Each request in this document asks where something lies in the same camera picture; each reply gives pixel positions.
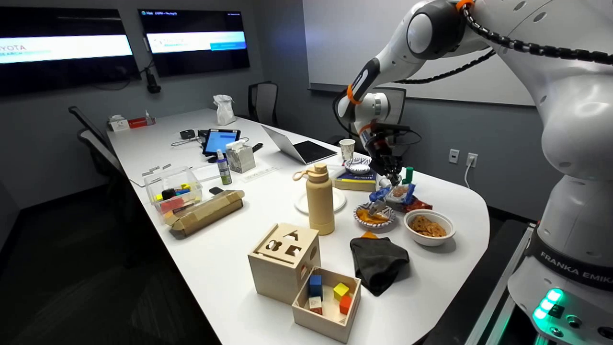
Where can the small green bottle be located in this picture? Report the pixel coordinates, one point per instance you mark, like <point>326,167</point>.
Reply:
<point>408,174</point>

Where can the small patterned paper bowl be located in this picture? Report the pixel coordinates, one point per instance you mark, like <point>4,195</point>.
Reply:
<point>361,220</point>

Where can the blue wooden block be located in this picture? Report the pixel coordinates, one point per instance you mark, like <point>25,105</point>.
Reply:
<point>315,284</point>

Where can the small white box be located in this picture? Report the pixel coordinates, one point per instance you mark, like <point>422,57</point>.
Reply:
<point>117,123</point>

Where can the brown pretzel crackers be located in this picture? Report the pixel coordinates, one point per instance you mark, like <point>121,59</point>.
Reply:
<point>428,226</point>

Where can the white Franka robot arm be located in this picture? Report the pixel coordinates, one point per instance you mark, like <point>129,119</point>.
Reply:
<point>575,126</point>

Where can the tablet with blue screen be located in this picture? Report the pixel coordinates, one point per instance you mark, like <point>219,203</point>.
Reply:
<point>221,140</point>

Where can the small red box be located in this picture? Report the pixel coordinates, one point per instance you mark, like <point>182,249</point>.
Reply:
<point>136,121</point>

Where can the open wooden tray box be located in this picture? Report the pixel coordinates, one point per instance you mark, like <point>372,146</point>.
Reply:
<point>326,326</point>

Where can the blue snack bag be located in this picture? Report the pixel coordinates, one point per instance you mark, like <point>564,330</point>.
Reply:
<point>401,192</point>

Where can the orange snack pieces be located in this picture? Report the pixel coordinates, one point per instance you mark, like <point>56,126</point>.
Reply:
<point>372,217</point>

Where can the white and red block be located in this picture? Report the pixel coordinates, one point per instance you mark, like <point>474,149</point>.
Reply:
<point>315,305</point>

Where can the white plastic bag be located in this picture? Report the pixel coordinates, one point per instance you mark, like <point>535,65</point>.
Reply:
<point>223,107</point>

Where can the white round plate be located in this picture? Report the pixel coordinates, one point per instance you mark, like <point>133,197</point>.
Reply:
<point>339,203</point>

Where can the dark grey cloth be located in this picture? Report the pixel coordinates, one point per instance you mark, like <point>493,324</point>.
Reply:
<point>378,263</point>

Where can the patterned paper plate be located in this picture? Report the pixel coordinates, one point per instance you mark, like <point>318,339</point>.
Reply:
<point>359,169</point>

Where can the white wall board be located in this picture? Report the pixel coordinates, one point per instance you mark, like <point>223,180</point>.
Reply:
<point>345,44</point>

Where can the black laptop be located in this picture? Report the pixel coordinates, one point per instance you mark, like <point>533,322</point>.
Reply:
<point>299,148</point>

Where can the white paper cup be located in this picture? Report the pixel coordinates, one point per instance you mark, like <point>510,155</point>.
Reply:
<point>347,151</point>

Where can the small spray bottle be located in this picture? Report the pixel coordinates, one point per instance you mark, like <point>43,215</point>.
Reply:
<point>225,169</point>

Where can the white bowl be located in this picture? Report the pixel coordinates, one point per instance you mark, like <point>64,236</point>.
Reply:
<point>441,240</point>

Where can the white tissue box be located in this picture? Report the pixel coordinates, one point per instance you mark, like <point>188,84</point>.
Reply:
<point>240,155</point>

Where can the red snack bag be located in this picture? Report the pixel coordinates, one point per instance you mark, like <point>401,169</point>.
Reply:
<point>422,205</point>

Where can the wall mounted screen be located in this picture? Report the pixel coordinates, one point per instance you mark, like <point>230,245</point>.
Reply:
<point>194,40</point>
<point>64,48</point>

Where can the wooden shape sorter box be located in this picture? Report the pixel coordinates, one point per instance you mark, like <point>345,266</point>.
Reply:
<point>284,268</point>

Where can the grey backed chair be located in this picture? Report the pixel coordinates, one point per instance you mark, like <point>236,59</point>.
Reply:
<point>87,121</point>
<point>98,153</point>

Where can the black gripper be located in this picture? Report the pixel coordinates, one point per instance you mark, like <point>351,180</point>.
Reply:
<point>387,153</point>

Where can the clear plastic container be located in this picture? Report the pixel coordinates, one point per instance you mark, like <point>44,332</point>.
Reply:
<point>173,192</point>

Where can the black conference camera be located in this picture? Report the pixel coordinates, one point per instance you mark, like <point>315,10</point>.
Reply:
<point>152,79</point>

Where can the small white object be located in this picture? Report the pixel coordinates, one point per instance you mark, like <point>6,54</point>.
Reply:
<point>384,182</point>

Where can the small black device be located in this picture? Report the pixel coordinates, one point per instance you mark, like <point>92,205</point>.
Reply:
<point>186,134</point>

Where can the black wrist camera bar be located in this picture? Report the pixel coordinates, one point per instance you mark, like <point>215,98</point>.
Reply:
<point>385,132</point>

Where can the white wall outlet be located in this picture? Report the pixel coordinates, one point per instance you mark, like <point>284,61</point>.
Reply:
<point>472,159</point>
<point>454,155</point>

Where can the yellow wooden block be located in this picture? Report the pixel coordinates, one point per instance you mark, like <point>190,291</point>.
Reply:
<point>341,289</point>

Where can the long wooden box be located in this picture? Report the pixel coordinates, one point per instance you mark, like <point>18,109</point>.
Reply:
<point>205,213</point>

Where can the red wooden block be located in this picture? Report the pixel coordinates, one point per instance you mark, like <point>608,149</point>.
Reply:
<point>345,305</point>

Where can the tan water bottle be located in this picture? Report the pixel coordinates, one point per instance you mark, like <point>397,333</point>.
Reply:
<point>318,199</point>

